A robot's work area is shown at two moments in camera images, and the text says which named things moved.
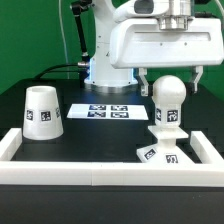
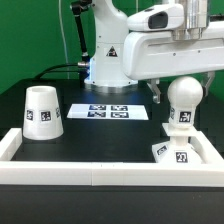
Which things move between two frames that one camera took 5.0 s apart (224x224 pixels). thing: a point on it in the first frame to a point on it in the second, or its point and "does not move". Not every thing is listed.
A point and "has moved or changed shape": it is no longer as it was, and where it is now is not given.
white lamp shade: x=42 y=114 does not move
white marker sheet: x=108 y=111 does not move
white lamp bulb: x=168 y=93 has moved or changed shape
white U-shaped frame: x=208 y=173 does not move
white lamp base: x=165 y=152 has moved or changed shape
